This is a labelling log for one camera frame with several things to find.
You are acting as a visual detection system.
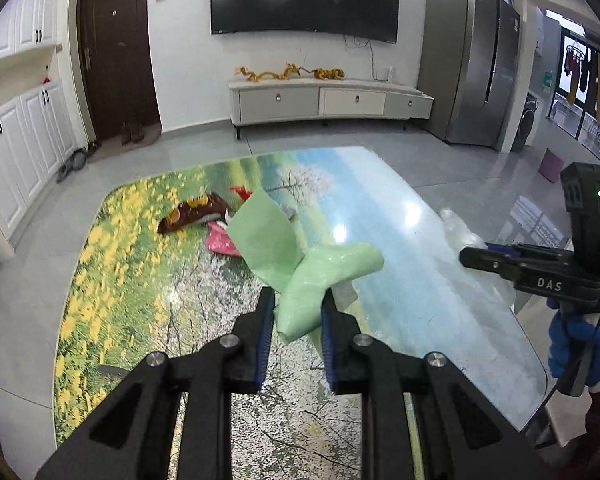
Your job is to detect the green plastic bag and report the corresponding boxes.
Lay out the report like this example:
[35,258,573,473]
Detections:
[227,190,385,344]

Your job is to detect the purple square stool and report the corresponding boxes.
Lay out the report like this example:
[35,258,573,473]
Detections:
[539,148,565,183]

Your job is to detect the washing machine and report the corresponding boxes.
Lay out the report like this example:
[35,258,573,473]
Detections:
[510,93,539,153]

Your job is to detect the white TV cabinet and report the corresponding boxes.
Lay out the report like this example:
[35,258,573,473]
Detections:
[228,78,434,139]

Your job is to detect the clear plastic bag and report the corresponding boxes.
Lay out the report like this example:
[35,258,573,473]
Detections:
[439,208,516,311]

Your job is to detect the brown shoes on doormat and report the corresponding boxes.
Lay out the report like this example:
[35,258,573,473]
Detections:
[120,122,145,145]

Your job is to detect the silver refrigerator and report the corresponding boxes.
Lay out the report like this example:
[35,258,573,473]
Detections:
[417,0,520,150]

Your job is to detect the brown chip bag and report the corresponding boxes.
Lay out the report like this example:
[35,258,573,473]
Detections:
[157,193,228,234]

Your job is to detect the red snack wrapper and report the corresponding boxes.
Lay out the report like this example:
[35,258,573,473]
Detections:
[230,185,252,202]

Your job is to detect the right blue gloved hand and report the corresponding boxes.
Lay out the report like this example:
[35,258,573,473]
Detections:
[547,299,600,393]

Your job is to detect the dark brown entrance door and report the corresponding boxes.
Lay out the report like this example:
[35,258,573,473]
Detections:
[78,0,160,141]

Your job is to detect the white shoe cabinet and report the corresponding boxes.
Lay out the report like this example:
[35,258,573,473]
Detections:
[0,0,79,261]

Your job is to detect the pink snack wrapper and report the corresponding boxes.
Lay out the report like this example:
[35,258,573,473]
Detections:
[204,221,240,257]

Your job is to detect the golden tiger ornament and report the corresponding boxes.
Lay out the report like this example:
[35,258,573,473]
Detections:
[312,67,344,80]

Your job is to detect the golden dragon ornament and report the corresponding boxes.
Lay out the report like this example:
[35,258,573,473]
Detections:
[234,63,300,82]

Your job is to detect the grey slippers pair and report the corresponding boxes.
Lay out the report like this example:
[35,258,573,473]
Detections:
[56,148,87,183]

